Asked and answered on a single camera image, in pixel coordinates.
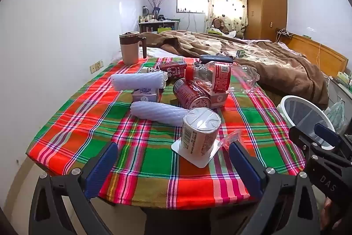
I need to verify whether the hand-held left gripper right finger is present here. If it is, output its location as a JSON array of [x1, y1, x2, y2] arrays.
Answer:
[[228, 141, 322, 235]]

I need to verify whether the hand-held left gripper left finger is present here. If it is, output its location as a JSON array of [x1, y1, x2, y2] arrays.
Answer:
[[29, 141, 119, 235]]

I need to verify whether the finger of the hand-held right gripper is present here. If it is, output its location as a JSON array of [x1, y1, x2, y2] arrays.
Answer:
[[288, 126, 335, 161], [314, 123, 352, 159]]

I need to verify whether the white waste bin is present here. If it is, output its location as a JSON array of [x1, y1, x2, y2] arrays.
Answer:
[[276, 95, 337, 149]]

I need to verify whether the clear plastic wrapper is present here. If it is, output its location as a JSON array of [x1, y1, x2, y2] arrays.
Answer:
[[218, 129, 244, 149]]

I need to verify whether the white cup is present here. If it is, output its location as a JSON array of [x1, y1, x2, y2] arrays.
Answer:
[[171, 107, 222, 168]]

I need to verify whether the pink white carton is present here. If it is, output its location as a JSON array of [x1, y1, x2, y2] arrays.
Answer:
[[203, 88, 230, 109]]

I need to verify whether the white foam net sleeve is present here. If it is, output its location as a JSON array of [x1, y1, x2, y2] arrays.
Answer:
[[130, 101, 190, 127], [111, 71, 165, 92]]

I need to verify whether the white purple-print carton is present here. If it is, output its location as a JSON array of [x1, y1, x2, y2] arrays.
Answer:
[[132, 88, 163, 103]]

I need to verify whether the red drink can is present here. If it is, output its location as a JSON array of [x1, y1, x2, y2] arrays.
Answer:
[[173, 78, 212, 110]]

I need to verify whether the clear bottle with red label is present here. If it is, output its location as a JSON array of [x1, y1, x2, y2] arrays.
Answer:
[[185, 60, 260, 94]]

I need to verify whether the red milk carton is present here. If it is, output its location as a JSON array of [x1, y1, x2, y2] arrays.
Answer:
[[158, 60, 187, 80]]

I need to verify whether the person's right hand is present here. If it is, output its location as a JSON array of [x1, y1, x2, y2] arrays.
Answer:
[[319, 197, 341, 235]]

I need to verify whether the white green plastic bag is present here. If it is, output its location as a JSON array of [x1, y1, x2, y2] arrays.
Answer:
[[324, 99, 345, 132]]

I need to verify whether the grey nightstand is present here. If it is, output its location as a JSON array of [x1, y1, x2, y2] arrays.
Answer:
[[327, 77, 352, 114]]

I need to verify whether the plaid tablecloth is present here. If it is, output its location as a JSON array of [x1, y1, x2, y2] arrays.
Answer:
[[26, 57, 306, 209]]

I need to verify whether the pile of medicine boxes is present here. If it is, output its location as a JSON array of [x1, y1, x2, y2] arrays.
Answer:
[[337, 71, 352, 84]]

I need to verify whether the brown bed blanket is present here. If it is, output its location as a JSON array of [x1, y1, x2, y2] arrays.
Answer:
[[150, 30, 329, 110]]

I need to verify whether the wooden bed headboard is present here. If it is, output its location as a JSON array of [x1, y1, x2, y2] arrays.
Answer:
[[283, 34, 348, 77]]

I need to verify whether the dark blue glasses case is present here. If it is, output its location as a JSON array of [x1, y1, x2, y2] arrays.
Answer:
[[199, 55, 234, 64]]

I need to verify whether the beige brown travel mug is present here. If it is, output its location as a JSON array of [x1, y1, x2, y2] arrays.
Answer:
[[119, 31, 147, 65]]

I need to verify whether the white floral bed sheet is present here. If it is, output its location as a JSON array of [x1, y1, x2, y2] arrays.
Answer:
[[143, 46, 176, 59]]

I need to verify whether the wooden wardrobe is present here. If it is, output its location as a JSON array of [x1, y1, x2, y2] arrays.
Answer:
[[245, 0, 288, 41]]

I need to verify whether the brown teddy bear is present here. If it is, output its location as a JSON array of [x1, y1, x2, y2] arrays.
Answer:
[[211, 17, 229, 34]]

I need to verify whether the cluttered shelf desk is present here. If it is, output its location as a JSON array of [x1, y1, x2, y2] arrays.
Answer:
[[138, 19, 181, 33]]

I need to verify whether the vase with dry branches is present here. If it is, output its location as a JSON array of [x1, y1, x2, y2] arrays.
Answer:
[[142, 0, 169, 17]]

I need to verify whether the window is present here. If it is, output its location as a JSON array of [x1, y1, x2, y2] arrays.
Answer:
[[176, 0, 207, 15]]

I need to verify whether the yellowed wall socket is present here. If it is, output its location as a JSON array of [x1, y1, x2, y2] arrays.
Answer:
[[89, 60, 103, 74]]

